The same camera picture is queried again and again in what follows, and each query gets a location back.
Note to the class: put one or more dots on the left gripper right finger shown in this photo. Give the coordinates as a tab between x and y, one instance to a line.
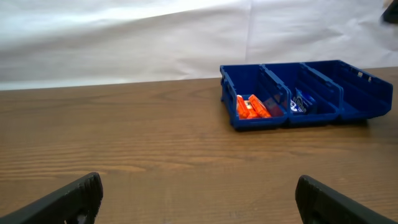
329	208

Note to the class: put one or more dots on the orange candy box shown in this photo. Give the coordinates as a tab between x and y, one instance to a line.
242	107
259	105

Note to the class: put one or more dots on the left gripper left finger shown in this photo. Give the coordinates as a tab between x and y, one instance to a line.
68	202

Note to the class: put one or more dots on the blue tray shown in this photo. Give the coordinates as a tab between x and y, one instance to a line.
248	81

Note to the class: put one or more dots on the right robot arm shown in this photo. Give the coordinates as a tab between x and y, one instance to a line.
391	12

